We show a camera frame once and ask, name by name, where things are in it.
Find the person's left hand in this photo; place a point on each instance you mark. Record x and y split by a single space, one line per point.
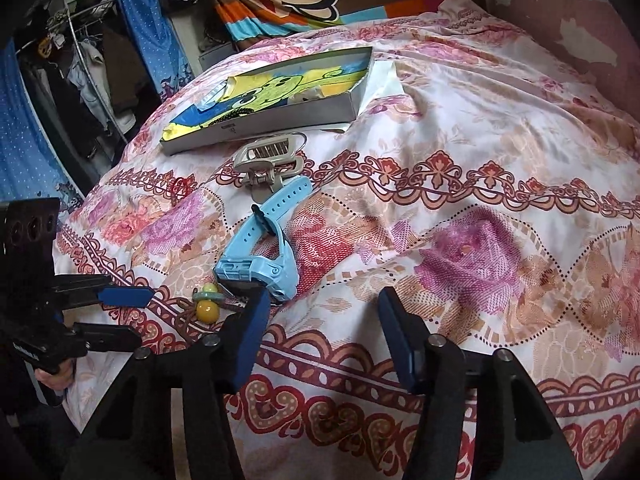
59 375

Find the silver metal watch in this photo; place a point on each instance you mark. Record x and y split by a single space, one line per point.
265 152

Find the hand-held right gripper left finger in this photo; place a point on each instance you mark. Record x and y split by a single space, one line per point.
252 332

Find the grey hanging shirt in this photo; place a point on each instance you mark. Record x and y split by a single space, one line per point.
90 80

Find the white box lid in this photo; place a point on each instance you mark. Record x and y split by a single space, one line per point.
385 82

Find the brown hanging jacket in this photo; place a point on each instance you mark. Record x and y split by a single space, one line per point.
122 75

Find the cartoon drawing paper liner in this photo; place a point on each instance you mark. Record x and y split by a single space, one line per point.
270 92

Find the metal clothes rack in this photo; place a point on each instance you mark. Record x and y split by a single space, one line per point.
76 35

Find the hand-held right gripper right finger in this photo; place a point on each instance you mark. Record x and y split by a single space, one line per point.
395 340

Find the white cabinet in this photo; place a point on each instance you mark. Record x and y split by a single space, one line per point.
215 60

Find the black hanging clothes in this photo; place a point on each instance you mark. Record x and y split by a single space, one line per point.
60 105

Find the light blue wristwatch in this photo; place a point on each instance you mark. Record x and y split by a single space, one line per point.
250 240

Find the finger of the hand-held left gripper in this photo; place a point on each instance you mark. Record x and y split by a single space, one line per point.
125 297
107 337

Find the crumpled white paper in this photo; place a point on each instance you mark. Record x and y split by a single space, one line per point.
307 97

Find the blue dotted curtain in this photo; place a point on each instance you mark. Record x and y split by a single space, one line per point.
25 135
145 25

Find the grey shallow cardboard box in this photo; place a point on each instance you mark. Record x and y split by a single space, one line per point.
280 122

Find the floral pink blanket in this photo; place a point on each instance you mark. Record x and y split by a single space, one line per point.
450 210

